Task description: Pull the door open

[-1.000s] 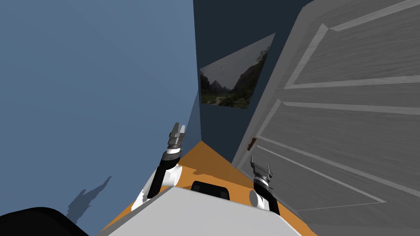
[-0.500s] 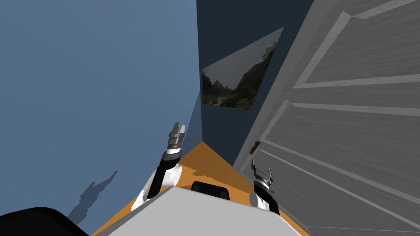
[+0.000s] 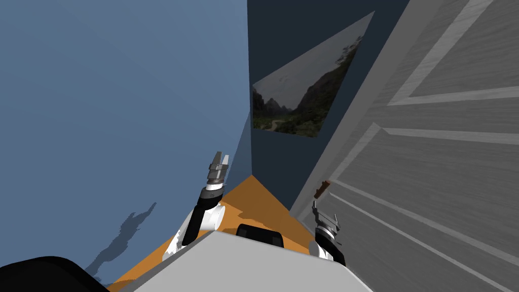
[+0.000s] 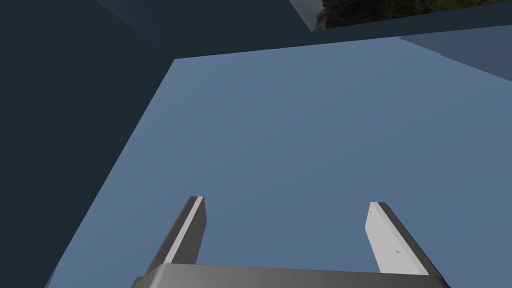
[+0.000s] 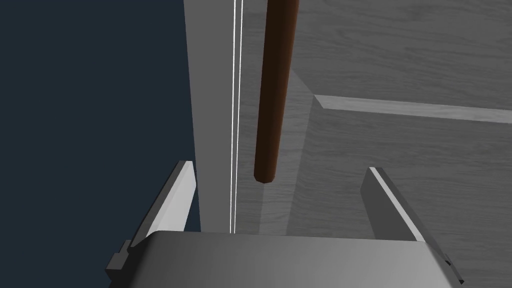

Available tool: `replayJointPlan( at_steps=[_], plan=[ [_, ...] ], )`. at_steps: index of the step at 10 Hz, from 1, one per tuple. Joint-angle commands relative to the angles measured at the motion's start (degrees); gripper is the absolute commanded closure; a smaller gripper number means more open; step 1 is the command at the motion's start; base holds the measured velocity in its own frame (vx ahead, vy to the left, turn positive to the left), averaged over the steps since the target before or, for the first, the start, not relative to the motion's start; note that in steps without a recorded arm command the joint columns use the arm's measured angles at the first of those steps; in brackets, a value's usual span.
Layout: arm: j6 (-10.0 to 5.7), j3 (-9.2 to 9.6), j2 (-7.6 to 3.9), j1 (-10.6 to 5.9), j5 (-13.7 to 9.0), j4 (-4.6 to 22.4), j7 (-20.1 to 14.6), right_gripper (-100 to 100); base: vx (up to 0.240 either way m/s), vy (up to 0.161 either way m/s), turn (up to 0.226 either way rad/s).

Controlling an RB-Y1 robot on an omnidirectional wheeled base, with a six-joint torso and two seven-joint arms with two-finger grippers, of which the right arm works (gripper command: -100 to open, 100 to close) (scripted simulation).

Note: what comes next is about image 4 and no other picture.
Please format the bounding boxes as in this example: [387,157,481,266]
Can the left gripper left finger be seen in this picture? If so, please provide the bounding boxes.
[145,195,208,276]

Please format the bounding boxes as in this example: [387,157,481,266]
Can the window with outdoor view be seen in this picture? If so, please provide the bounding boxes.
[288,0,512,32]

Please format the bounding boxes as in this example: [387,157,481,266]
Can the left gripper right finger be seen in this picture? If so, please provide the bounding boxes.
[364,201,443,278]

